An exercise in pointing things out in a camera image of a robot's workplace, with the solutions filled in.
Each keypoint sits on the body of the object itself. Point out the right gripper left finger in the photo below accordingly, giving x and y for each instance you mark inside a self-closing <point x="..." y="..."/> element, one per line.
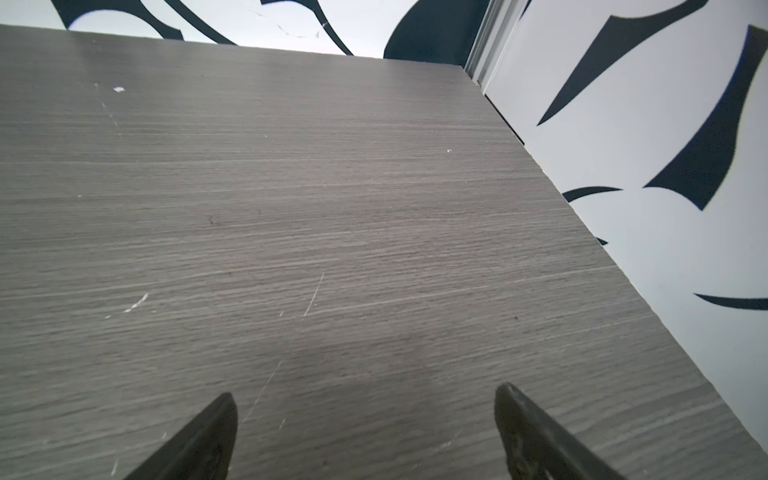
<point x="202" y="449"/>

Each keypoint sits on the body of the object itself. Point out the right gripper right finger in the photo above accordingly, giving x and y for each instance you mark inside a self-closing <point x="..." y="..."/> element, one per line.
<point x="537" y="446"/>

